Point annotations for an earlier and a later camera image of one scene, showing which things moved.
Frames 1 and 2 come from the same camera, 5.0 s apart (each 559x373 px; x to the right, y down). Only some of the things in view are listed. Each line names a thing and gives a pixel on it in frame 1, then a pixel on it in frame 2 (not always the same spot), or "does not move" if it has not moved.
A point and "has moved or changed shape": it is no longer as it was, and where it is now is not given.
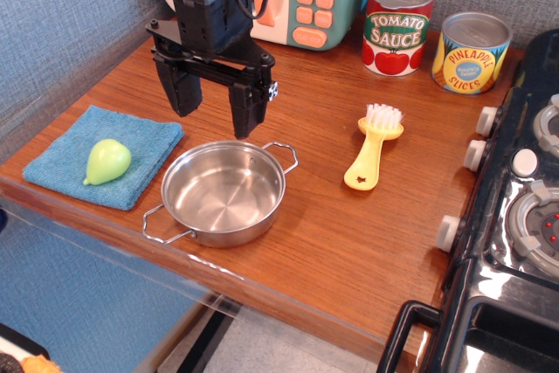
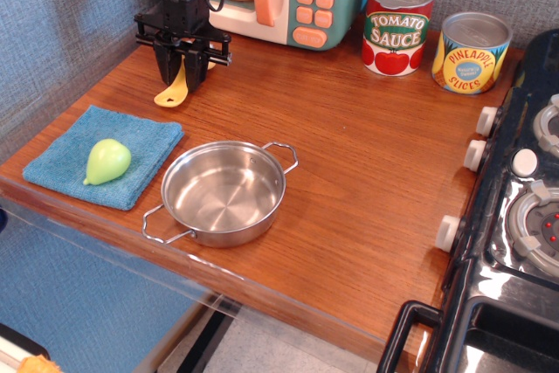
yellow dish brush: x=383 y=122 has moved or changed shape
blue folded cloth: x=66 y=163 does not move
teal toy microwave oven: x=323 y=1 does not move
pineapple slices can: x=470 y=51 does not move
